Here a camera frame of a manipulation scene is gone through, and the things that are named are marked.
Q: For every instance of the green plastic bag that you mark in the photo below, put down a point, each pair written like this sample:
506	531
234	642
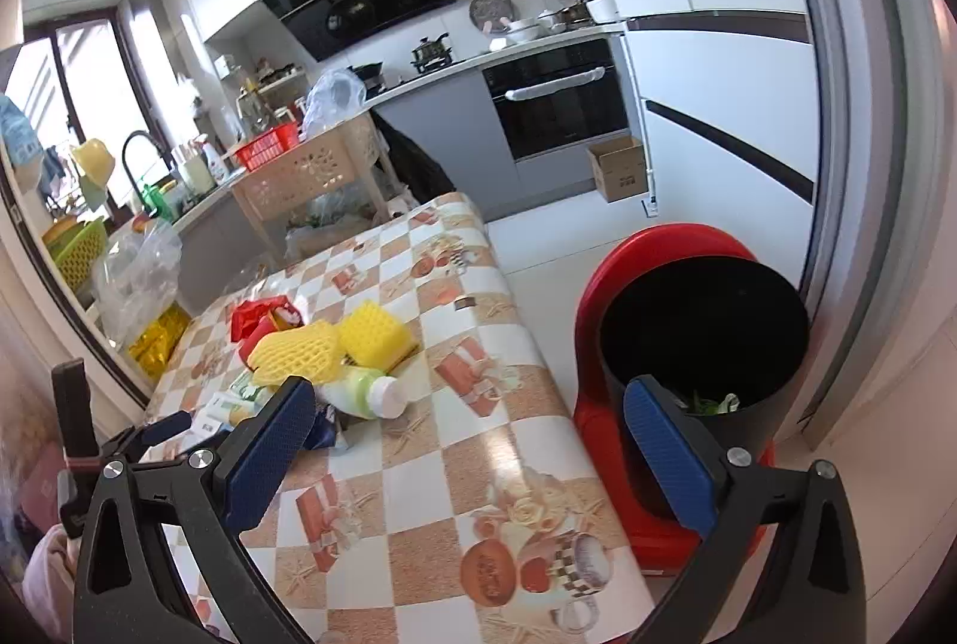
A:
707	407

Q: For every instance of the gold foil bag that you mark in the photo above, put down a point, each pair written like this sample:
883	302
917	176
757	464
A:
154	348

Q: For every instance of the clear plastic bag on counter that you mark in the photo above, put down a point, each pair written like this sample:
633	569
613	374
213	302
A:
337	96

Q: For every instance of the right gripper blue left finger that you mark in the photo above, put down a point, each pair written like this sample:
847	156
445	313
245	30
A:
128	588

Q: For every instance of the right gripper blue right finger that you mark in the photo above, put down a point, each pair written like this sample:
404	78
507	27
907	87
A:
812	585

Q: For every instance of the cardboard box on floor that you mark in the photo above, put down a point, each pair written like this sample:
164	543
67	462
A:
619	168

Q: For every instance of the red plastic stool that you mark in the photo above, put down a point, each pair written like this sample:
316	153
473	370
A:
645	453

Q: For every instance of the black kitchen faucet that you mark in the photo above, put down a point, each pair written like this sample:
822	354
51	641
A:
146	164

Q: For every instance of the yellow wavy sponge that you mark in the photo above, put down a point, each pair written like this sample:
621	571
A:
374	338

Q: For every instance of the clear plastic bag by window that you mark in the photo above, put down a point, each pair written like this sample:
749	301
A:
136	279

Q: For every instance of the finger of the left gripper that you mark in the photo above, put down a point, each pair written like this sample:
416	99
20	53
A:
133	443

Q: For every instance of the red plastic basket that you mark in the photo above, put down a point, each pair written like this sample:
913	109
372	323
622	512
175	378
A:
268	146

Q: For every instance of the black trash bin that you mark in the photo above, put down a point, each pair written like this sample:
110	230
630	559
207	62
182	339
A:
709	326

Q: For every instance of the yellow foam fruit net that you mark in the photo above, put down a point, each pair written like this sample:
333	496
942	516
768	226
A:
312	352

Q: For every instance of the black built-in oven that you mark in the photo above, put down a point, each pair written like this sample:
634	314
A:
557	97

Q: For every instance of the small blue white carton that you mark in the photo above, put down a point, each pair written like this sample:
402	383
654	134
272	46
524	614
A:
224	411

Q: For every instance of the blue wrapper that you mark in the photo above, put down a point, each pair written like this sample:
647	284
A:
328	431

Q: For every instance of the white refrigerator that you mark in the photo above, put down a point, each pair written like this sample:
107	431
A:
729	95

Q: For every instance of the patterned checkered tablecloth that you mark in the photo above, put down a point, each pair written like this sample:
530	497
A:
476	516

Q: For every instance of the red plastic bag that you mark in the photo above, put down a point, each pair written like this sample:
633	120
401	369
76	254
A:
277	312

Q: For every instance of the black cooking pot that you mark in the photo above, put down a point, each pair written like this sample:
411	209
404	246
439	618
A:
431	55

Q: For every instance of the light green lotion bottle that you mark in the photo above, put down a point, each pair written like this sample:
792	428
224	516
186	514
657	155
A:
365	393

